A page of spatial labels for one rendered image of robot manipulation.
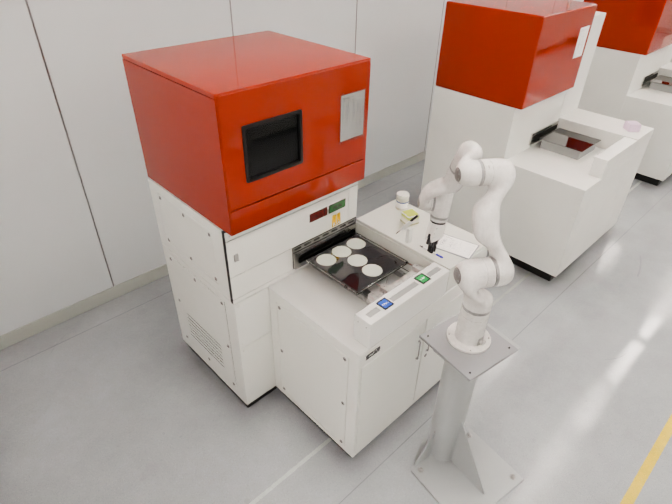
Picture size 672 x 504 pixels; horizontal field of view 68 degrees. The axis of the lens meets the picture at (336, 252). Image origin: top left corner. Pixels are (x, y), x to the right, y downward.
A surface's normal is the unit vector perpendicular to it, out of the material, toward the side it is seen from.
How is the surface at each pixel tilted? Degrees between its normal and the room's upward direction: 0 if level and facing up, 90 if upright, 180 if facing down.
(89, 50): 90
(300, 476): 0
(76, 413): 0
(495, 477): 0
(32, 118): 90
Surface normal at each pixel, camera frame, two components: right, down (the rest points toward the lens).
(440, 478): 0.02, -0.82
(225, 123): 0.69, 0.43
